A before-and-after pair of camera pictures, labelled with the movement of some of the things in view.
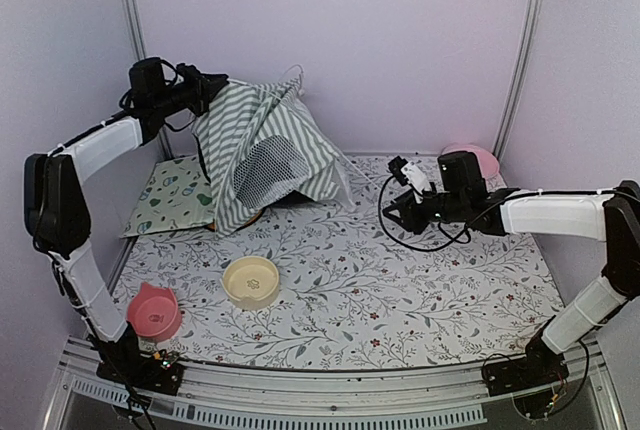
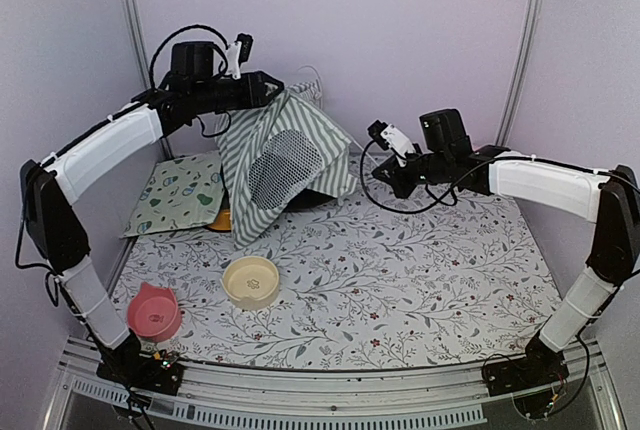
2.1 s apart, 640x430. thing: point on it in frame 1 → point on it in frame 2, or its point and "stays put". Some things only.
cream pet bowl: (251, 282) stays put
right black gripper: (407, 208) → (393, 176)
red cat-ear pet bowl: (155, 312) stays put
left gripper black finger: (203, 88) → (257, 94)
